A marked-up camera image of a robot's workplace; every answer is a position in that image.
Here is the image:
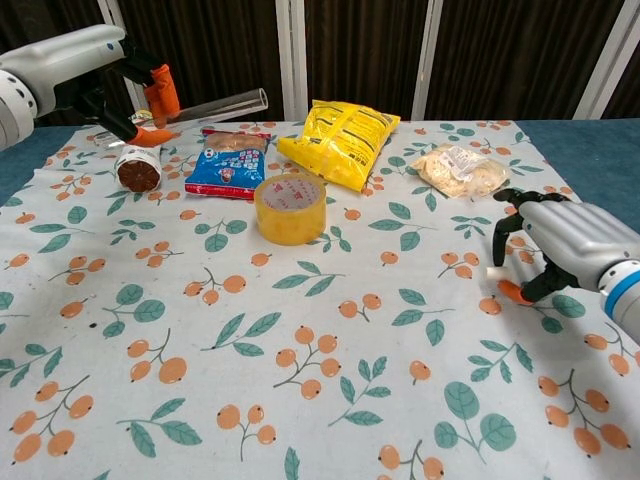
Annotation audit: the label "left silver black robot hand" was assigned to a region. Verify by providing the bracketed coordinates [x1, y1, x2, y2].
[0, 23, 181, 149]

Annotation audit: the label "yellowish clear tape roll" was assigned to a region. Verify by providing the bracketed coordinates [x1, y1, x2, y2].
[253, 173, 329, 247]

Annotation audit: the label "dark folding screen white frames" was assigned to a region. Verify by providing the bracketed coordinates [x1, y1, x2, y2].
[0, 0, 640, 124]

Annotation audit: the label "floral fruit print tablecloth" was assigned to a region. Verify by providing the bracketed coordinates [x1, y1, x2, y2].
[0, 119, 640, 480]

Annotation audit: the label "yellow snack bag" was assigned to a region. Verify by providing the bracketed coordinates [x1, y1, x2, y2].
[275, 98, 403, 194]

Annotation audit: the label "clear plastic tube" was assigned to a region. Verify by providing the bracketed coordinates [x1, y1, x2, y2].
[93, 87, 272, 147]

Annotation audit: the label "clear bag of beige snacks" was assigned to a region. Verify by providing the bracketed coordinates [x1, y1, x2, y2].
[409, 143, 512, 202]

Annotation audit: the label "blue biscuit snack bag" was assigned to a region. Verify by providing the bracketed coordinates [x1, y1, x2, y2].
[184, 127, 274, 202]

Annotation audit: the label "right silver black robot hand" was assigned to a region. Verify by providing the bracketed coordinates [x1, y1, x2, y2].
[492, 187, 640, 306]

